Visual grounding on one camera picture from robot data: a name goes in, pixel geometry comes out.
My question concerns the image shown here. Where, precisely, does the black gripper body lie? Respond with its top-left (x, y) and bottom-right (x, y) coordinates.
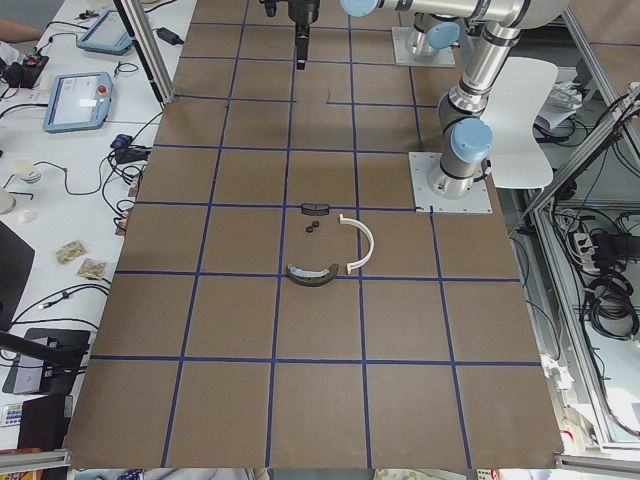
top-left (259, 0), bottom-right (320, 25)

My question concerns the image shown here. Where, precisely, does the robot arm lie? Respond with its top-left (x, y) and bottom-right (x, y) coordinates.
top-left (340, 0), bottom-right (569, 200)
top-left (406, 13), bottom-right (461, 57)

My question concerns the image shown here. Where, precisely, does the black power adapter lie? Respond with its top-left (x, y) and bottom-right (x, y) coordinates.
top-left (156, 27), bottom-right (184, 45)

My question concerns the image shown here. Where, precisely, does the black brake pad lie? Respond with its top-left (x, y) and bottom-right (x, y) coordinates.
top-left (301, 203), bottom-right (330, 216)

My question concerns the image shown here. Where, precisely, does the far teach pendant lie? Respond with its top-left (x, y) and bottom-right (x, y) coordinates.
top-left (76, 9), bottom-right (132, 55)

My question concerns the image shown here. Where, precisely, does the teach pendant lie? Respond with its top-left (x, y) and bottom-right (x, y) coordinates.
top-left (43, 71), bottom-right (113, 133)
top-left (76, 9), bottom-right (132, 55)

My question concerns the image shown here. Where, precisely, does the white curved plastic part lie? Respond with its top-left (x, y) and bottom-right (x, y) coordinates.
top-left (338, 213), bottom-right (377, 276)

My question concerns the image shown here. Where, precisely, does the near teach pendant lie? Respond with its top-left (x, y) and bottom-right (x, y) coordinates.
top-left (43, 71), bottom-right (113, 133)

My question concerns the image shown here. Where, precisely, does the green brake shoe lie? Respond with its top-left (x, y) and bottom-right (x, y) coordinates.
top-left (286, 263), bottom-right (339, 287)

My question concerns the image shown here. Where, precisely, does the white chair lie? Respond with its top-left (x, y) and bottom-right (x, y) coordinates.
top-left (482, 56), bottom-right (558, 189)

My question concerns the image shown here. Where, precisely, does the white paper cup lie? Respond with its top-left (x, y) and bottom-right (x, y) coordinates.
top-left (11, 158), bottom-right (42, 185)

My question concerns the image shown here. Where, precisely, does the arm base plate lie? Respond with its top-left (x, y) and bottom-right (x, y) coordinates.
top-left (409, 152), bottom-right (492, 214)
top-left (392, 27), bottom-right (458, 68)

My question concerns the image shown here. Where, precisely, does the aluminium frame post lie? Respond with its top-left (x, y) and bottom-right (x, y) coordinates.
top-left (114, 0), bottom-right (175, 105)

